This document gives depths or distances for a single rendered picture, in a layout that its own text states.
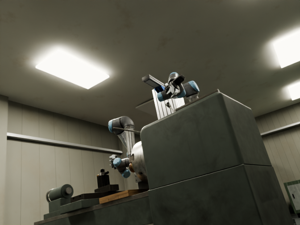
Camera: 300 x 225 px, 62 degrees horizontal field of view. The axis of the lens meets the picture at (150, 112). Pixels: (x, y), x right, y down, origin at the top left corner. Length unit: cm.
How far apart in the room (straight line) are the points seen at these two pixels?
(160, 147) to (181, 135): 16
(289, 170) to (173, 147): 879
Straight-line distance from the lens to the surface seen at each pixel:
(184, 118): 141
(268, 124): 1035
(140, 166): 168
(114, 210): 184
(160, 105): 275
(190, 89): 228
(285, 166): 1010
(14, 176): 560
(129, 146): 218
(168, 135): 146
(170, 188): 144
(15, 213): 551
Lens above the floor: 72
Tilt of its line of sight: 22 degrees up
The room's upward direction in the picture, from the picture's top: 11 degrees counter-clockwise
